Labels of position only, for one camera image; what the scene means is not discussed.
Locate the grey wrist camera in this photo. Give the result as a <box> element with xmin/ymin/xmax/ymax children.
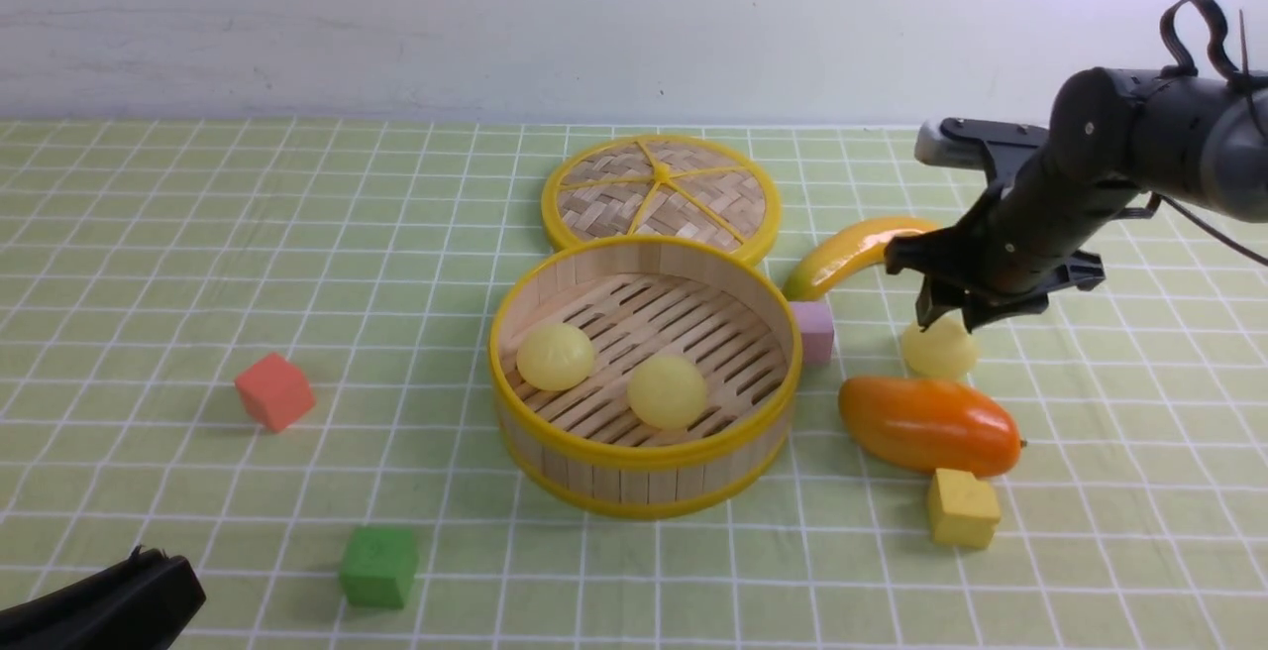
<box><xmin>913</xmin><ymin>117</ymin><xmax>1049</xmax><ymax>181</ymax></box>

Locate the yellow plastic banana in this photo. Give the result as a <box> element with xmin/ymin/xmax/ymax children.
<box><xmin>781</xmin><ymin>215</ymin><xmax>940</xmax><ymax>302</ymax></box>

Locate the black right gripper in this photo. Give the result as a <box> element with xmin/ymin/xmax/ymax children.
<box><xmin>884</xmin><ymin>152</ymin><xmax>1140</xmax><ymax>333</ymax></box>

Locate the yellow foam cube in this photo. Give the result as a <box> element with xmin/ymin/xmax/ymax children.
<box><xmin>924</xmin><ymin>469</ymin><xmax>1002</xmax><ymax>549</ymax></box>

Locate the bamboo steamer tray yellow rim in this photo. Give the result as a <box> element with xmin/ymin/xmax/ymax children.
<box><xmin>487</xmin><ymin>236</ymin><xmax>804</xmax><ymax>519</ymax></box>

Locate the woven bamboo steamer lid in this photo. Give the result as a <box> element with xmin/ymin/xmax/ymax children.
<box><xmin>540</xmin><ymin>134</ymin><xmax>781</xmax><ymax>266</ymax></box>

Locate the green checkered tablecloth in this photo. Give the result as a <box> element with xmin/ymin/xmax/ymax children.
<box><xmin>1</xmin><ymin>119</ymin><xmax>1267</xmax><ymax>649</ymax></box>

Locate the black cable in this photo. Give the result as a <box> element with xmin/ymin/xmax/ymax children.
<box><xmin>1115</xmin><ymin>0</ymin><xmax>1268</xmax><ymax>270</ymax></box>

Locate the pink foam cube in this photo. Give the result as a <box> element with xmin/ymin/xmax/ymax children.
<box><xmin>789</xmin><ymin>298</ymin><xmax>836</xmax><ymax>366</ymax></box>

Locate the orange plastic mango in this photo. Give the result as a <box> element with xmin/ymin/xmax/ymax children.
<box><xmin>837</xmin><ymin>376</ymin><xmax>1027</xmax><ymax>478</ymax></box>

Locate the red foam cube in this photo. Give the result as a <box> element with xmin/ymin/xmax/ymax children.
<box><xmin>235</xmin><ymin>352</ymin><xmax>316</xmax><ymax>433</ymax></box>

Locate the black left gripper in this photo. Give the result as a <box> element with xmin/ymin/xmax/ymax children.
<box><xmin>1</xmin><ymin>546</ymin><xmax>207</xmax><ymax>649</ymax></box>

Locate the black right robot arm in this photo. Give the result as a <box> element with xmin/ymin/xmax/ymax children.
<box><xmin>885</xmin><ymin>68</ymin><xmax>1267</xmax><ymax>329</ymax></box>

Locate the green foam cube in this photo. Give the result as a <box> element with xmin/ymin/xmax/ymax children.
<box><xmin>339</xmin><ymin>525</ymin><xmax>418</xmax><ymax>609</ymax></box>

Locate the pale yellow bun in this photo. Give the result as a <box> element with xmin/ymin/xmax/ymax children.
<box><xmin>899</xmin><ymin>314</ymin><xmax>980</xmax><ymax>379</ymax></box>
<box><xmin>515</xmin><ymin>322</ymin><xmax>596</xmax><ymax>392</ymax></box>
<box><xmin>626</xmin><ymin>354</ymin><xmax>709</xmax><ymax>430</ymax></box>

